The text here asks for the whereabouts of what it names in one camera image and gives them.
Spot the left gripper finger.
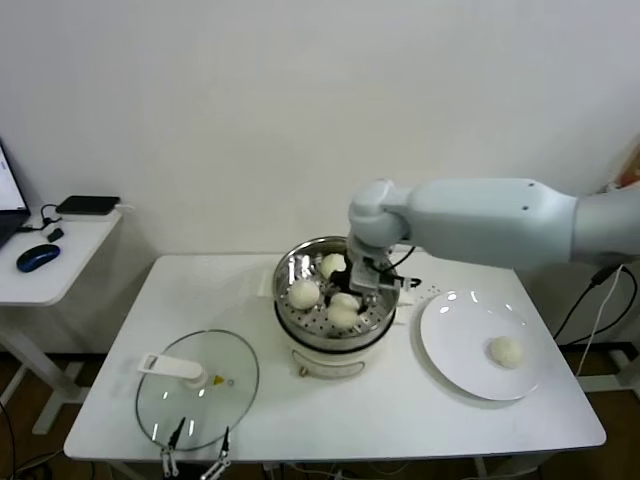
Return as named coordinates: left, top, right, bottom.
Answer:
left=158, top=417, right=187, bottom=480
left=202, top=426, right=232, bottom=480

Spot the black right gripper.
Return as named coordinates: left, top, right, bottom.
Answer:
left=323, top=269, right=377, bottom=324

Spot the white steamed baozi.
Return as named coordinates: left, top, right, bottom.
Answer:
left=325, top=292, right=360, bottom=330
left=488, top=336, right=526, bottom=370
left=319, top=252, right=349, bottom=279
left=288, top=279, right=321, bottom=310

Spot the perforated stainless steel steamer basket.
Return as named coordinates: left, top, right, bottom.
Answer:
left=272, top=236, right=401, bottom=351

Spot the white electric cooker pot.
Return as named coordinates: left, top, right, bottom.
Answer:
left=257, top=269, right=421, bottom=380

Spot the white round plate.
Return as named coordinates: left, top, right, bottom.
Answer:
left=419, top=290, right=544, bottom=401

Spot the white side desk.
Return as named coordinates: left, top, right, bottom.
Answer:
left=0, top=209, right=125, bottom=436

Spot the blue black computer mouse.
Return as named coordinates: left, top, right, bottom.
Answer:
left=15, top=244, right=61, bottom=274

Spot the black flat external drive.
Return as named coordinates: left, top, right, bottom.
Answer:
left=54, top=195, right=121, bottom=217

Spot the black laptop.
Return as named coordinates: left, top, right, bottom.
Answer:
left=0, top=137, right=32, bottom=250

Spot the orange packaged item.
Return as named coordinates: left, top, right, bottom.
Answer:
left=617, top=149, right=640, bottom=190

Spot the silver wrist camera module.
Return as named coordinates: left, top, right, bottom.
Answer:
left=349, top=257, right=386, bottom=296

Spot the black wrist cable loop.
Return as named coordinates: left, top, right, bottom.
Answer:
left=379, top=242, right=420, bottom=289

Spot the glass lid with white handle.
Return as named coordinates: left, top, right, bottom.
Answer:
left=134, top=328, right=260, bottom=451

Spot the white hanging cable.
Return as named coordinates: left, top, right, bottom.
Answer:
left=577, top=264, right=640, bottom=376

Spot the black cable with adapter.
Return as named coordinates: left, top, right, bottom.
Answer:
left=554, top=266, right=617, bottom=346

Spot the thin black usb cable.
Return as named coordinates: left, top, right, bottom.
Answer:
left=18, top=202, right=63, bottom=236

